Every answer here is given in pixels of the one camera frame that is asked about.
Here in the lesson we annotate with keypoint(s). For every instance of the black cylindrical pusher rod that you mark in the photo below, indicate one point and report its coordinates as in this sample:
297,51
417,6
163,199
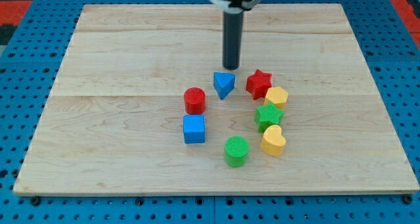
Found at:
232,40

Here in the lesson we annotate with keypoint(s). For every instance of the blue cube block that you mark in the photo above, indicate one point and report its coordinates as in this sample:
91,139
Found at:
194,128

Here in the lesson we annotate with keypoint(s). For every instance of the green cylinder block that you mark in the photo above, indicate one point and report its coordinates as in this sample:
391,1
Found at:
235,151

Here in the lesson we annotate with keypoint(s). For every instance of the yellow heart block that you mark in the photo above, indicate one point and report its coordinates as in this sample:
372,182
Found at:
273,142

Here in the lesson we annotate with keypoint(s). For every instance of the green star block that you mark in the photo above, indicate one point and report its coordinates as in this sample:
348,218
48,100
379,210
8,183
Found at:
267,115

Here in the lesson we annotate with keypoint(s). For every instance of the wooden board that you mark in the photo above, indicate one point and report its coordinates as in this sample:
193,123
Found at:
113,122

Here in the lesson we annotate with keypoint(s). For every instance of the red cylinder block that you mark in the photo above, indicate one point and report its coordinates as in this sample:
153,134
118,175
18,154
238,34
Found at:
194,100

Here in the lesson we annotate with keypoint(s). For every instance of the red star block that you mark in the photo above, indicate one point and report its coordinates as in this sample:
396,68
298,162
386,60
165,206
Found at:
258,84

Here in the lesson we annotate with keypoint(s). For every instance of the yellow hexagon block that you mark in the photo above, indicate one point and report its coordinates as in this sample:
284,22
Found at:
278,96

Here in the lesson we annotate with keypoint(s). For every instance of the blue triangle block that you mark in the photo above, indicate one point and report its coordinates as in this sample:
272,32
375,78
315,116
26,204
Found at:
223,83

